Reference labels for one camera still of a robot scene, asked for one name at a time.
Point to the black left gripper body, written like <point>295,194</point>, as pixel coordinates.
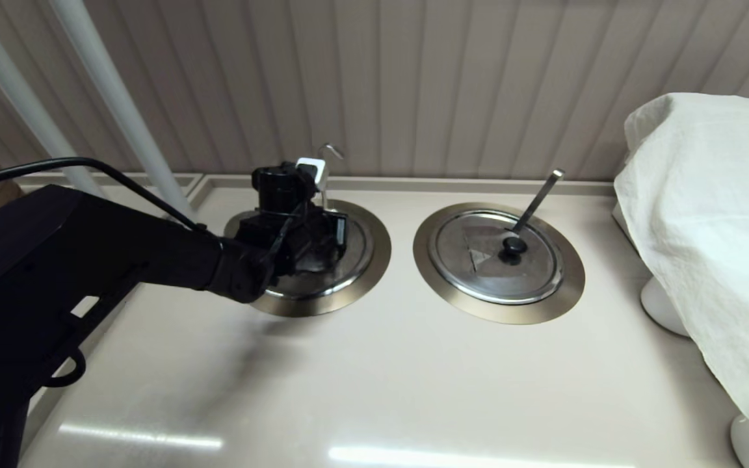
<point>283,240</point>

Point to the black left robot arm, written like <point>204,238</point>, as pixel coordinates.
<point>56,273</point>

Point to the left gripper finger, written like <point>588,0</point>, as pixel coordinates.
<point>337,233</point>

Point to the white cloth cover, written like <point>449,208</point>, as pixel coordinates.
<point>706,227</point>

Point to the steel lid with black knob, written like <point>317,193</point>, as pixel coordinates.
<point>348,273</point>
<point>478,279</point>

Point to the bronze round well rim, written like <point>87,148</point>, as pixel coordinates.
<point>498,316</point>
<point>332,307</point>

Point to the grey metal pole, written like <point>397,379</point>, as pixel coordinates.
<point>114,97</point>
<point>17,91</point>

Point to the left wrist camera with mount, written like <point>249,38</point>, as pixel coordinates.
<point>280,185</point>

